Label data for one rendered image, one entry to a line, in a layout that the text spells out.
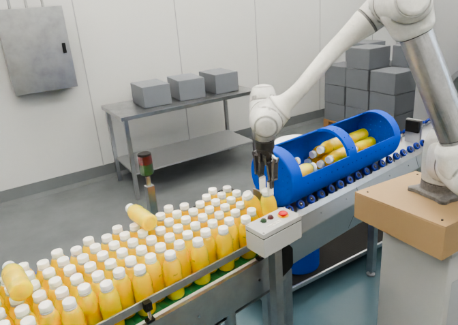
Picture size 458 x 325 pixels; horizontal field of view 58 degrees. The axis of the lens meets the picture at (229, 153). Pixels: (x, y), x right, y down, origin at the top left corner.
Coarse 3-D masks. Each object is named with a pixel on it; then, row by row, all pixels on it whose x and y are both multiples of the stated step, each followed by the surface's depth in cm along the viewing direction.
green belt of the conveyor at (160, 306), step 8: (240, 256) 169; (256, 256) 169; (240, 264) 164; (216, 272) 161; (224, 272) 160; (192, 288) 153; (184, 296) 149; (160, 304) 146; (168, 304) 146; (136, 312) 143; (128, 320) 140; (136, 320) 139
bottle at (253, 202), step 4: (252, 196) 171; (244, 200) 172; (248, 200) 170; (252, 200) 170; (256, 200) 171; (248, 204) 170; (252, 204) 170; (256, 204) 171; (256, 208) 171; (260, 208) 173; (256, 212) 172; (260, 212) 173; (260, 216) 174
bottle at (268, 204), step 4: (264, 196) 167; (272, 196) 168; (260, 200) 169; (264, 200) 167; (268, 200) 167; (272, 200) 167; (260, 204) 170; (264, 204) 167; (268, 204) 167; (272, 204) 167; (276, 204) 169; (264, 208) 168; (268, 208) 168; (272, 208) 168; (276, 208) 169; (264, 212) 169; (268, 212) 168
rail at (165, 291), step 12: (240, 252) 160; (216, 264) 154; (192, 276) 148; (168, 288) 142; (180, 288) 145; (156, 300) 140; (120, 312) 132; (132, 312) 135; (96, 324) 128; (108, 324) 130
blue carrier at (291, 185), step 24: (360, 120) 248; (384, 120) 235; (288, 144) 212; (312, 144) 228; (384, 144) 222; (264, 168) 194; (288, 168) 182; (336, 168) 199; (360, 168) 218; (288, 192) 185; (312, 192) 198
